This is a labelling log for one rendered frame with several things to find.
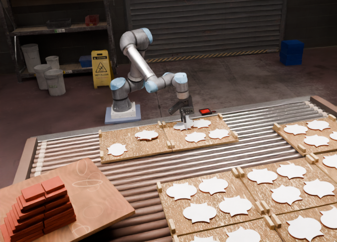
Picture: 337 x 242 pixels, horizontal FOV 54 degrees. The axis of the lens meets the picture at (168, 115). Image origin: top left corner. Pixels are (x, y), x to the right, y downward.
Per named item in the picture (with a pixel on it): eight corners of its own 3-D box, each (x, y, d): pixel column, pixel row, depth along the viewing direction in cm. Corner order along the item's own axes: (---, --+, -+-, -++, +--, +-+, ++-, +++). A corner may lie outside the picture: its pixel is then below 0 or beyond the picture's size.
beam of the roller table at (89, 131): (32, 144, 224) (30, 137, 222) (308, 102, 261) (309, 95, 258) (30, 151, 217) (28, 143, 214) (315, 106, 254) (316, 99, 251)
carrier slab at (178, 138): (161, 125, 225) (161, 123, 224) (219, 117, 231) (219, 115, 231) (172, 152, 194) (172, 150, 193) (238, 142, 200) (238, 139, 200)
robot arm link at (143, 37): (121, 86, 260) (127, 27, 220) (137, 81, 267) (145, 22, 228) (129, 96, 254) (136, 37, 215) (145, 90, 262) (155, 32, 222)
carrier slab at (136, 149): (99, 135, 218) (98, 133, 217) (160, 125, 225) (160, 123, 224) (101, 164, 187) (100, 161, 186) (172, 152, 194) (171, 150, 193)
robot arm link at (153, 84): (113, 31, 214) (153, 86, 196) (128, 27, 219) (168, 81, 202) (111, 43, 223) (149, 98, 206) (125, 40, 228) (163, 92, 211)
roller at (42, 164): (34, 168, 195) (32, 161, 192) (330, 119, 229) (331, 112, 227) (33, 173, 191) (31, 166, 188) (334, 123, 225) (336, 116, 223)
